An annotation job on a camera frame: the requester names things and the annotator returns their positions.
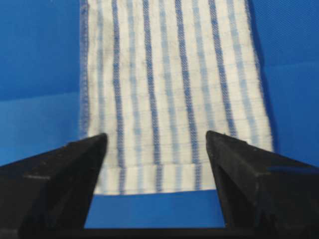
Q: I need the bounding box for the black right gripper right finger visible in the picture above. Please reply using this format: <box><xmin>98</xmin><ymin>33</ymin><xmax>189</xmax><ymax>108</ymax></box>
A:
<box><xmin>206</xmin><ymin>131</ymin><xmax>319</xmax><ymax>239</ymax></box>

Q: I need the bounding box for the blue striped white towel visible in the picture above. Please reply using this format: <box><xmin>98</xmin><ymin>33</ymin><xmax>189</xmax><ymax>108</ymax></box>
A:
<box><xmin>80</xmin><ymin>0</ymin><xmax>273</xmax><ymax>195</ymax></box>

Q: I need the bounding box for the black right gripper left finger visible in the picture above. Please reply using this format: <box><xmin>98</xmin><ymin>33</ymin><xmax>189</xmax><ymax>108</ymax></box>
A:
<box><xmin>0</xmin><ymin>133</ymin><xmax>108</xmax><ymax>239</ymax></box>

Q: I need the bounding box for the blue table cloth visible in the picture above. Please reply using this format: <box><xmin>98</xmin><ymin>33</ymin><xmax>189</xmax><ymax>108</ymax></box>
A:
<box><xmin>0</xmin><ymin>0</ymin><xmax>319</xmax><ymax>228</ymax></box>

